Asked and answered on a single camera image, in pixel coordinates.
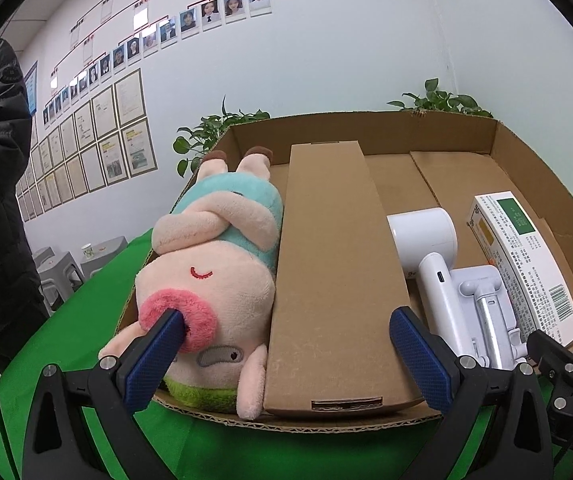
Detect white folding phone stand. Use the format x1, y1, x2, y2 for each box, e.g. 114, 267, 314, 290
449, 266, 535, 372

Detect large potted green plant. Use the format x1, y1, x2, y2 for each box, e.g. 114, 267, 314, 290
174, 95, 270, 178

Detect green tablecloth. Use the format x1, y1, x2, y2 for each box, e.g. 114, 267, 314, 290
0, 232, 573, 480

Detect white hair dryer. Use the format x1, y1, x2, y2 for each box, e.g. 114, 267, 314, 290
387, 207, 492, 368

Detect white green-label medicine box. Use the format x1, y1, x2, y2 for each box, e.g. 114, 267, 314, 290
467, 191, 573, 346

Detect small potted green plant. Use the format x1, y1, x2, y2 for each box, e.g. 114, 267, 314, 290
387, 78, 493, 119

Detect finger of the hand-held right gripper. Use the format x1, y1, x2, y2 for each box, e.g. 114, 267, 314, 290
525, 330, 573, 413

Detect long cardboard box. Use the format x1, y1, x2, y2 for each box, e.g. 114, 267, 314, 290
262, 141, 425, 418

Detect pink pig plush toy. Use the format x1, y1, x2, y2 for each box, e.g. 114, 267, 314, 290
99, 146, 286, 421

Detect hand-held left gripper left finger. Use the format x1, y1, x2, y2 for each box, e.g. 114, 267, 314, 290
22, 308, 187, 480

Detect wall chart of staff photos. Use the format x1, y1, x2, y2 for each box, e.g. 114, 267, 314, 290
44, 0, 272, 126

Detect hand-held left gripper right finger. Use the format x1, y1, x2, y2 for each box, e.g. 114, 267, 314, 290
389, 306, 553, 480

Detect tall blue wall notice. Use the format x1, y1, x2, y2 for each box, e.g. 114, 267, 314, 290
24, 60, 38, 116

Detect wall of framed certificates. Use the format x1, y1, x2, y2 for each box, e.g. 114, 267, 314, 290
15, 67, 158, 223

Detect cardboard tray box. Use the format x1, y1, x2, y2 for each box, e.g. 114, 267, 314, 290
116, 110, 573, 433

